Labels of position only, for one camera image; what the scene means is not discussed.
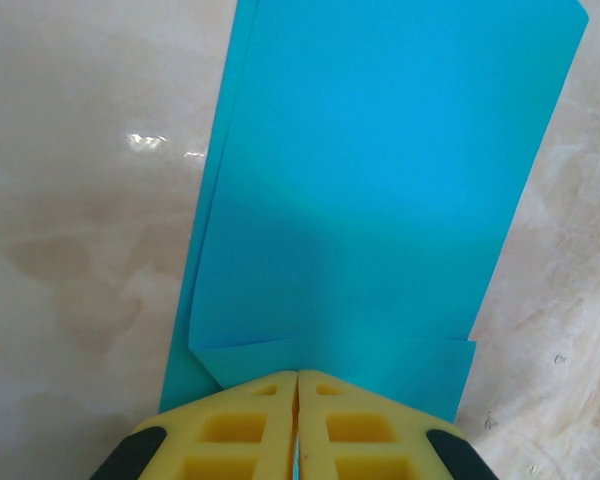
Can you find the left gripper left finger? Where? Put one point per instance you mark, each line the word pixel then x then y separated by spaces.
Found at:
pixel 230 440

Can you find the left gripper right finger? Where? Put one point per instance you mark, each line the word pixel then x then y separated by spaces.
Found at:
pixel 370 440

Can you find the blue paper sheet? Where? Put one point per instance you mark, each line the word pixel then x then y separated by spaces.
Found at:
pixel 370 175

